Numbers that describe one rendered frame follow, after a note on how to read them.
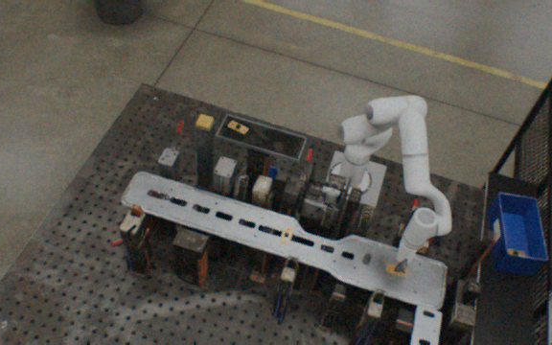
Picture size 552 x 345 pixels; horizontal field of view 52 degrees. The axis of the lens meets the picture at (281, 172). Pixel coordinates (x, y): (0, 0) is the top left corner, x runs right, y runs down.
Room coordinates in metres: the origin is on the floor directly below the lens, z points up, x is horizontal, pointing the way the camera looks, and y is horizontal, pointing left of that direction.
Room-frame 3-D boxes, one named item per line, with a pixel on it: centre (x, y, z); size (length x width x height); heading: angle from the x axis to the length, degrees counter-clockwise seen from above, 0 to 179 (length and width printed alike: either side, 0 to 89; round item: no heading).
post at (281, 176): (1.48, -0.01, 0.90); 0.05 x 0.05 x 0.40; 81
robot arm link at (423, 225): (1.18, -0.53, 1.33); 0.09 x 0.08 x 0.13; 110
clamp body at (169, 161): (1.51, 0.49, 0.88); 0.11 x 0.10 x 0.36; 171
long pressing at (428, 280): (1.25, -0.04, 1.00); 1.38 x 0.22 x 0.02; 81
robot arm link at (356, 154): (1.77, -0.37, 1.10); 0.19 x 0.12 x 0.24; 108
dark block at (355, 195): (1.43, -0.32, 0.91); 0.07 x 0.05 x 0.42; 171
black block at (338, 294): (1.04, -0.30, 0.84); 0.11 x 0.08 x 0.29; 171
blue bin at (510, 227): (1.38, -1.00, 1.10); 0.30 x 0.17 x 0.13; 0
